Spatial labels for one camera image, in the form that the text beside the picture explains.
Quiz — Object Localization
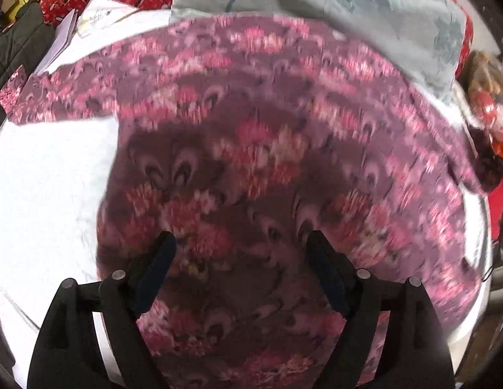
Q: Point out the pink floral garment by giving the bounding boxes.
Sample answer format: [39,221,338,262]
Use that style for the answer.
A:
[6,14,482,388]

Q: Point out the white quilted bed cover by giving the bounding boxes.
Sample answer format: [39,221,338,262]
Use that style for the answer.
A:
[0,10,173,387]

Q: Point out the plastic bag with toys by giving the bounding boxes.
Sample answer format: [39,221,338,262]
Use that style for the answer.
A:
[463,51,503,159]

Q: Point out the dark green jacket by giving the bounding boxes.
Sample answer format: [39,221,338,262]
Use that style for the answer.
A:
[0,0,54,125]

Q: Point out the white paper sheets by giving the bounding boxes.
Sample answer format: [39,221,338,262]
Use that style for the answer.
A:
[35,0,138,74]

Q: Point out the grey floral cloth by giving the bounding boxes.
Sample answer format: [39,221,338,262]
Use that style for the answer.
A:
[172,0,468,99]

